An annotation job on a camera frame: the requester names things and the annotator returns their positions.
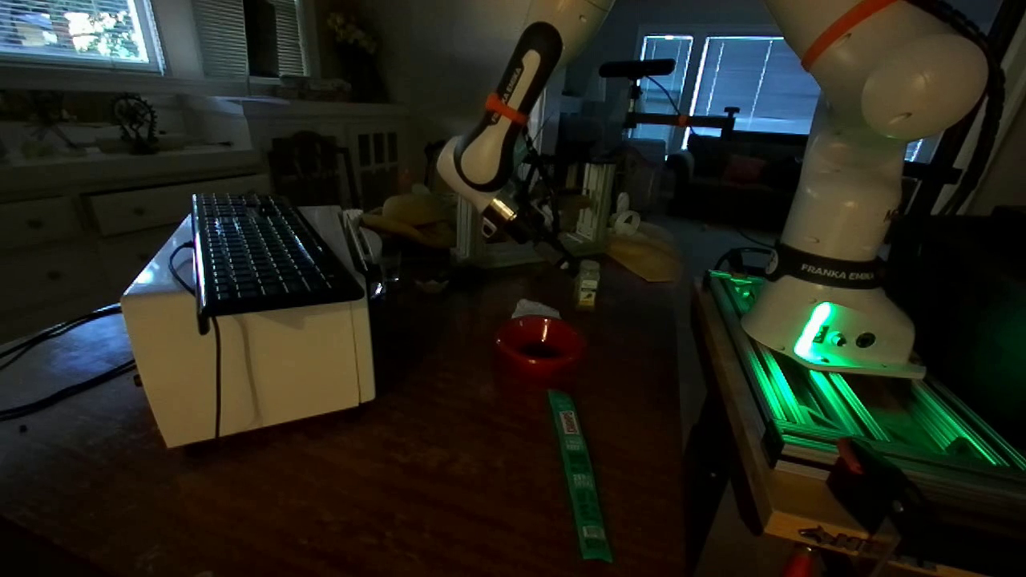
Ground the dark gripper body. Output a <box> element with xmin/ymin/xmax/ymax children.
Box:
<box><xmin>481</xmin><ymin>191</ymin><xmax>552</xmax><ymax>245</ymax></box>

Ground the salt shaker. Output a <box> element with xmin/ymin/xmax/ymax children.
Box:
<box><xmin>573</xmin><ymin>259</ymin><xmax>600</xmax><ymax>312</ymax></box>

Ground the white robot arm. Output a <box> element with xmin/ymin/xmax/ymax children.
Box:
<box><xmin>437</xmin><ymin>0</ymin><xmax>1001</xmax><ymax>379</ymax></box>

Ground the red bowl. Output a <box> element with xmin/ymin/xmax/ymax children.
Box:
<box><xmin>493</xmin><ymin>314</ymin><xmax>586</xmax><ymax>388</ymax></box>

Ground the crumpled white tissue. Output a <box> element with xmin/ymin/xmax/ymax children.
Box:
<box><xmin>510</xmin><ymin>299</ymin><xmax>560</xmax><ymax>317</ymax></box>

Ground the black keyboard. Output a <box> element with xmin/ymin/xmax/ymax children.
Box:
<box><xmin>190</xmin><ymin>193</ymin><xmax>363</xmax><ymax>331</ymax></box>

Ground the green flat package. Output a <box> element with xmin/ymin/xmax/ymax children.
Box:
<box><xmin>547</xmin><ymin>390</ymin><xmax>611</xmax><ymax>566</ymax></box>

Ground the white microwave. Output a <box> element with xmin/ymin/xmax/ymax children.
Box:
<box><xmin>122</xmin><ymin>218</ymin><xmax>376</xmax><ymax>450</ymax></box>

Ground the robot mounting base frame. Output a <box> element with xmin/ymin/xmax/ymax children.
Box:
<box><xmin>696</xmin><ymin>271</ymin><xmax>1026</xmax><ymax>577</ymax></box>

